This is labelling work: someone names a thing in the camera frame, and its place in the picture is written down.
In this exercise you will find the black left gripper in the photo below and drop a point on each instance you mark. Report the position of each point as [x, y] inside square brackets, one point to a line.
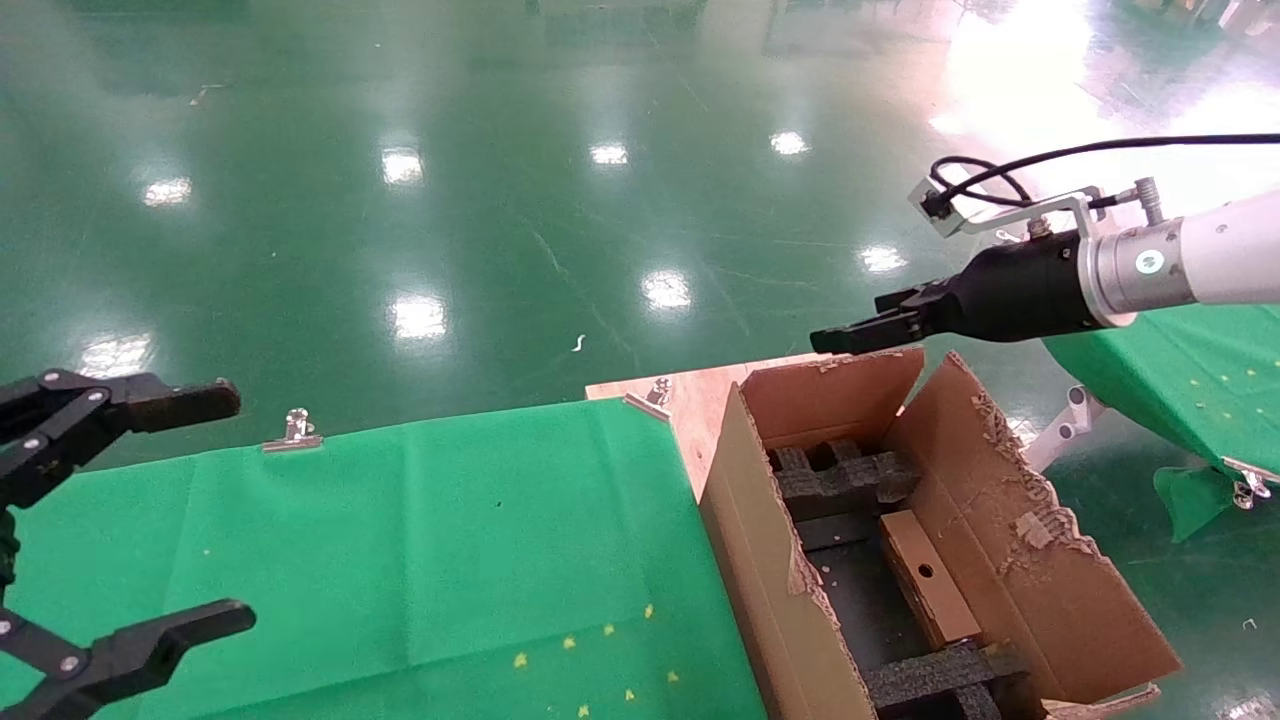
[6, 550]

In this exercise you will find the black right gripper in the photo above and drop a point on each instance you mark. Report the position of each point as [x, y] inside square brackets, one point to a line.
[1010, 290]

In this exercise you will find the small brown cardboard box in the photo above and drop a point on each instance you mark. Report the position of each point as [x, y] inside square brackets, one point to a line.
[930, 585]

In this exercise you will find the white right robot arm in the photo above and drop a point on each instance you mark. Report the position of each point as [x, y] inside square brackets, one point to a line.
[1200, 255]

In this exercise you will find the large open cardboard carton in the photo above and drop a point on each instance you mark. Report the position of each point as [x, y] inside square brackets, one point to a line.
[1040, 590]

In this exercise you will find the silver binder clip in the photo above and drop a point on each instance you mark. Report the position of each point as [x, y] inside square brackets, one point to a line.
[652, 398]
[1250, 485]
[295, 432]

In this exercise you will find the black foam insert block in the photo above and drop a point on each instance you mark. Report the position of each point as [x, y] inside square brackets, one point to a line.
[850, 480]

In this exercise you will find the large green tablecloth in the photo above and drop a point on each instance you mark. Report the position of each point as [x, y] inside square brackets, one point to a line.
[350, 550]

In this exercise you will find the green tablecloth with hanging corner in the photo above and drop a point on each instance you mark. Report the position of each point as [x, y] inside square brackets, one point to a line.
[1180, 380]

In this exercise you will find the black foam insert strip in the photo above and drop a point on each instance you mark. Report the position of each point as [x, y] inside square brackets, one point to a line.
[930, 680]

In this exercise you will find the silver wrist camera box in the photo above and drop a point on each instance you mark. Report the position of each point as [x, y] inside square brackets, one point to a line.
[940, 212]

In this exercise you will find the silver camera mounting bracket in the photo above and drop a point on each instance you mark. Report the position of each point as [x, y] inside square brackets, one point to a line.
[1040, 205]

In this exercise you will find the white table leg bracket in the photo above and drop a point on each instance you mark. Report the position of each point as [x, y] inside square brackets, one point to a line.
[1065, 430]

